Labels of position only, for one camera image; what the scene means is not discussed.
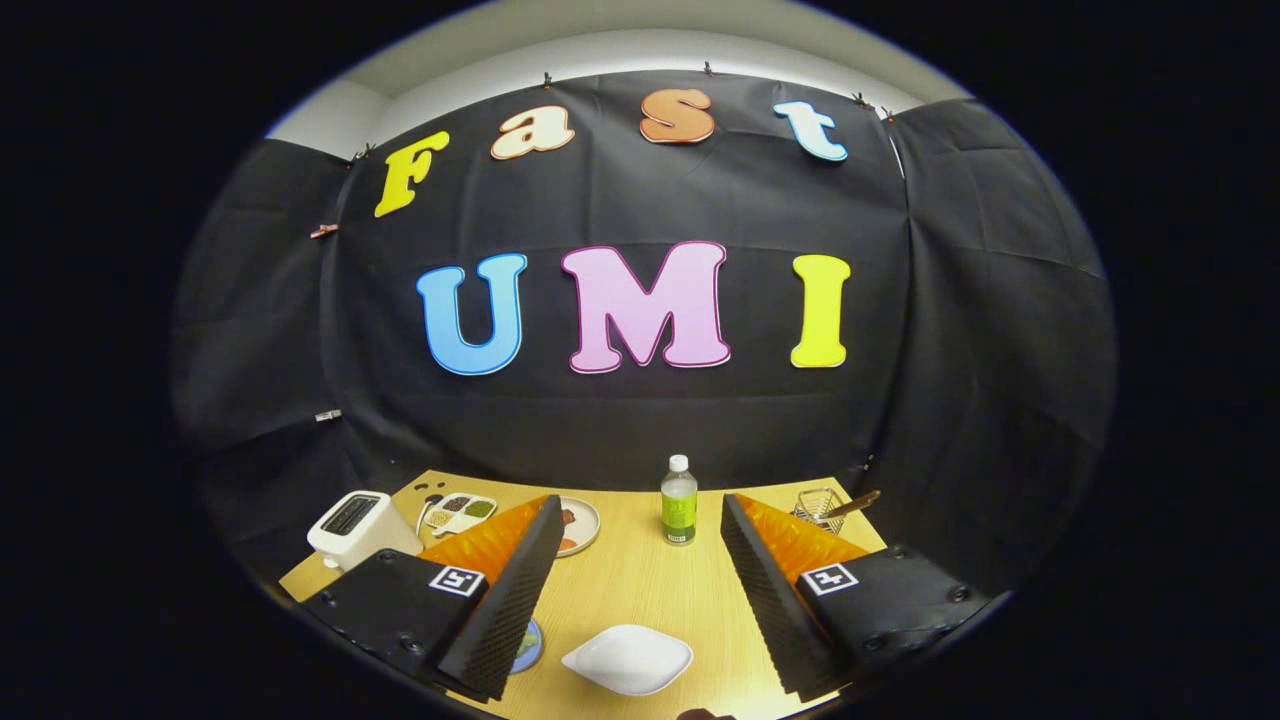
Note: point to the white toaster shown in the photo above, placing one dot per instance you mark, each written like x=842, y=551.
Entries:
x=355, y=535

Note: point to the white divided bean tray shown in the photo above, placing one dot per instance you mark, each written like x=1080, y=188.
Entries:
x=462, y=512

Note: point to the white square plate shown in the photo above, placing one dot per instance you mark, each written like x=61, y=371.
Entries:
x=630, y=660

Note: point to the pink clothespin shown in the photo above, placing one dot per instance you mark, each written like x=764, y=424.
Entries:
x=323, y=231

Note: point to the round cream plate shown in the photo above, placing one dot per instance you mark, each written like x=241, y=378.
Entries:
x=588, y=525

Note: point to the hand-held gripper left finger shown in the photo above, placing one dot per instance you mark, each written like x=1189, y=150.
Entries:
x=520, y=595

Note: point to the blue plate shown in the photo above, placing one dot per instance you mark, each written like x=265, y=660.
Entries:
x=536, y=648

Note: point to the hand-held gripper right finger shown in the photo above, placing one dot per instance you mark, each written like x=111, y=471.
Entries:
x=765, y=595

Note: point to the green label plastic bottle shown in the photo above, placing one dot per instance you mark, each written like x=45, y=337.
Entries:
x=679, y=510

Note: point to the black backdrop cloth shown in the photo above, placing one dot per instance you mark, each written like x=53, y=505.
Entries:
x=680, y=200

